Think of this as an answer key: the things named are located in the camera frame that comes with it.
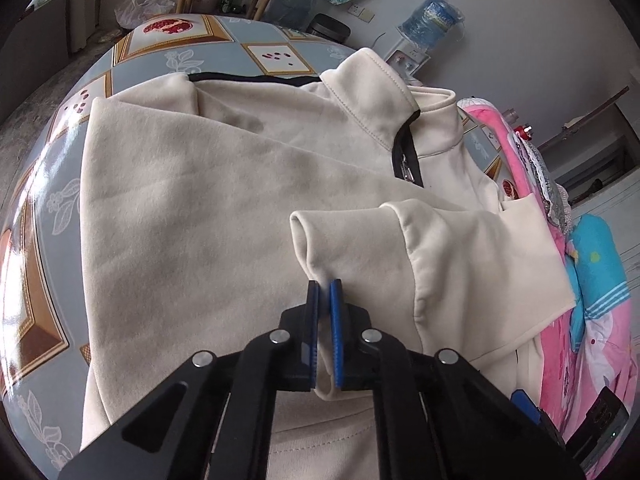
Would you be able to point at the dark trash bin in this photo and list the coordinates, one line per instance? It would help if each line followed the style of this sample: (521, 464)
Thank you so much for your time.
(329, 29)

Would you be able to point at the fruit print tablecloth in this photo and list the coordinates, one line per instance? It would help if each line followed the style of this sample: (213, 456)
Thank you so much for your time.
(150, 45)

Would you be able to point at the grey lace cloth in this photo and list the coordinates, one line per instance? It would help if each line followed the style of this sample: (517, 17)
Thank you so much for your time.
(547, 180)

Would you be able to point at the grey curtain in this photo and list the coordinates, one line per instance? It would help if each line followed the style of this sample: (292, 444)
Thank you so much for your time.
(85, 15)

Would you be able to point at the cream zip jacket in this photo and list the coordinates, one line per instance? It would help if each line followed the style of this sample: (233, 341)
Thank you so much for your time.
(200, 210)

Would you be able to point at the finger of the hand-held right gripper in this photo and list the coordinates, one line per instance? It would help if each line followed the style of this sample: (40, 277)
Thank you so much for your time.
(525, 402)

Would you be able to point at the white water dispenser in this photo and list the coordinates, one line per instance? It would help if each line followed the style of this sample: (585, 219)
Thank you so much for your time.
(405, 60)

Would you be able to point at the clear plastic bag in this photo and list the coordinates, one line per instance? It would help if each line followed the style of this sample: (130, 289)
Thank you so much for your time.
(295, 5)

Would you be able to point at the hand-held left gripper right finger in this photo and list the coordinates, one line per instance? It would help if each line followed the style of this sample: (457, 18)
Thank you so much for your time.
(336, 330)

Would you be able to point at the blue printed quilt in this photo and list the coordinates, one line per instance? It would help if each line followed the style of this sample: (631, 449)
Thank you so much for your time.
(597, 255)

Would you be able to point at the pink printed blanket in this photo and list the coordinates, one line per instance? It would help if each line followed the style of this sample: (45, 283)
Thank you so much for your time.
(600, 360)

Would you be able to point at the small red object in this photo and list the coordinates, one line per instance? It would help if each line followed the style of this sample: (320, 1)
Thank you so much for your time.
(524, 131)

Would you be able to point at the wooden stick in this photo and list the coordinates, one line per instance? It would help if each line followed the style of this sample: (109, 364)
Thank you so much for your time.
(585, 115)

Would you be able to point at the white plastic bag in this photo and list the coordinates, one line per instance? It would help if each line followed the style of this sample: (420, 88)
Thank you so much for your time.
(142, 7)

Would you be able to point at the blue water bottle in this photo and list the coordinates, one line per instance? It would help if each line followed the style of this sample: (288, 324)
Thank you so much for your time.
(432, 20)

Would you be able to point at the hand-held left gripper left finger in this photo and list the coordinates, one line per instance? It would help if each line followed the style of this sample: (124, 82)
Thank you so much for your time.
(312, 330)

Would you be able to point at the wall socket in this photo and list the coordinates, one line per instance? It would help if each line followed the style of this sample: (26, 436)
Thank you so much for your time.
(362, 13)

